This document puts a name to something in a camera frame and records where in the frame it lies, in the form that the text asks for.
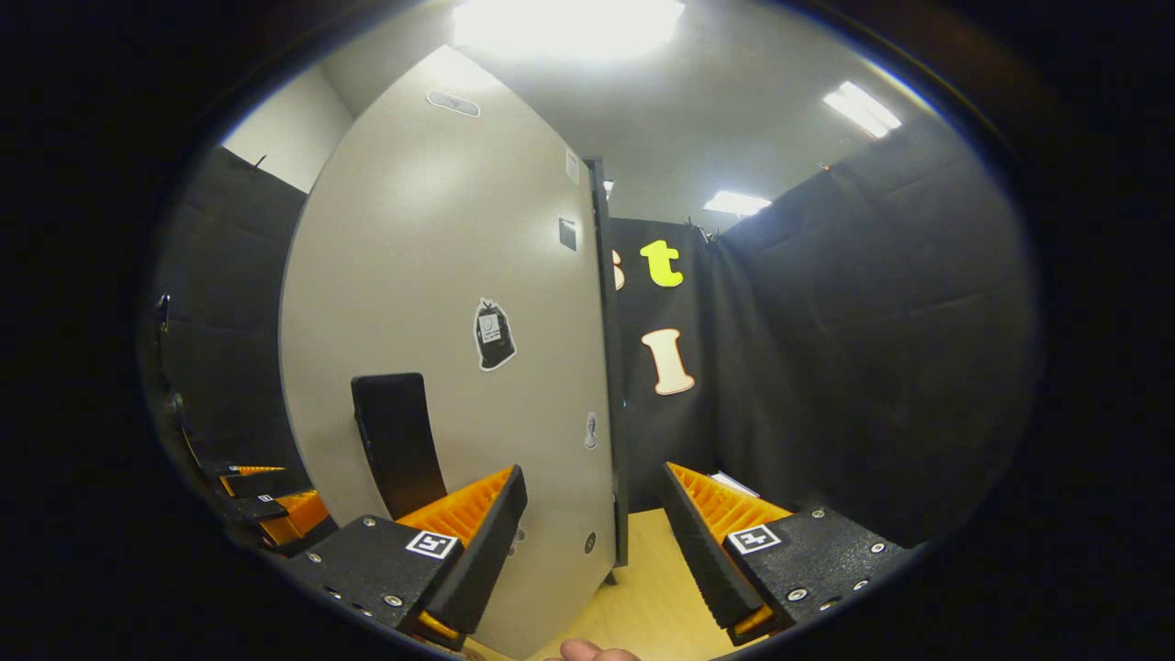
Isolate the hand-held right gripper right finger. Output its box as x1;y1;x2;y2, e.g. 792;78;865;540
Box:
657;462;912;646

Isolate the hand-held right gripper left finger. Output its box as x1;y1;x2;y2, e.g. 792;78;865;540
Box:
283;464;531;653

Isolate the light grey cabinet door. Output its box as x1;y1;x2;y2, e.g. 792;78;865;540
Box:
278;44;618;660

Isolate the black backdrop cloth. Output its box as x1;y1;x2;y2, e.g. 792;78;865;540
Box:
147;110;1043;552

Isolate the black cabinet door handle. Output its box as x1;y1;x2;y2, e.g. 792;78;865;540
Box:
350;372;449;521

